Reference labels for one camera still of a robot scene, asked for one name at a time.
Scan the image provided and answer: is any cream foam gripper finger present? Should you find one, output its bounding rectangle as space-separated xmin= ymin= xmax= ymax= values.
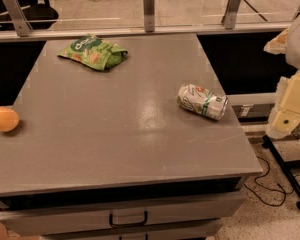
xmin=266 ymin=70 xmax=300 ymax=139
xmin=264 ymin=28 xmax=289 ymax=55

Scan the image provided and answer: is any orange fruit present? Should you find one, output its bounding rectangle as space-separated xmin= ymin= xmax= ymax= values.
xmin=0 ymin=107 xmax=19 ymax=132

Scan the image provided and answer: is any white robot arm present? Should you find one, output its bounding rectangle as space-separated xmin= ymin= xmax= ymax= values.
xmin=264 ymin=15 xmax=300 ymax=139

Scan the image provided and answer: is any green rice chip bag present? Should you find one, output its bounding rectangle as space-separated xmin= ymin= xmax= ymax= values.
xmin=58 ymin=34 xmax=128 ymax=71

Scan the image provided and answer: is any white green soda can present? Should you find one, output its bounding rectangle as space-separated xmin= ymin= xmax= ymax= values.
xmin=177 ymin=84 xmax=228 ymax=120

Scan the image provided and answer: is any black stand leg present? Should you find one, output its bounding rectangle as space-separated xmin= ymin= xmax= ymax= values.
xmin=262 ymin=135 xmax=300 ymax=210

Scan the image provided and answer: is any lower grey drawer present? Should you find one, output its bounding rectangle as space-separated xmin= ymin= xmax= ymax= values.
xmin=41 ymin=219 xmax=222 ymax=240

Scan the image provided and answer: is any black office chair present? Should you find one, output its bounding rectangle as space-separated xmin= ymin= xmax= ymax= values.
xmin=0 ymin=0 xmax=59 ymax=31

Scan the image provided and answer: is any right metal rail bracket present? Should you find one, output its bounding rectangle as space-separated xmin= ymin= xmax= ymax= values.
xmin=221 ymin=0 xmax=241 ymax=29

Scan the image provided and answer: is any metal rail bracket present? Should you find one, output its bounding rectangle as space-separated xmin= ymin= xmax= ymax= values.
xmin=143 ymin=0 xmax=155 ymax=32
xmin=2 ymin=0 xmax=32 ymax=37
xmin=221 ymin=0 xmax=241 ymax=29

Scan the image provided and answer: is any black cable on floor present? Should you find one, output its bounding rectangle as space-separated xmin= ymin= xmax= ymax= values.
xmin=243 ymin=155 xmax=300 ymax=208

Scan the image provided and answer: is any middle metal rail bracket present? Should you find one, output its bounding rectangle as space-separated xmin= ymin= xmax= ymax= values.
xmin=143 ymin=0 xmax=155 ymax=32

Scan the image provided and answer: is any left metal rail bracket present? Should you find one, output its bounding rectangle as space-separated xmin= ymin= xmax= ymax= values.
xmin=2 ymin=0 xmax=32 ymax=37

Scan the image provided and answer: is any grey drawer with black handle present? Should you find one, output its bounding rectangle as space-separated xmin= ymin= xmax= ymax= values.
xmin=0 ymin=191 xmax=245 ymax=236

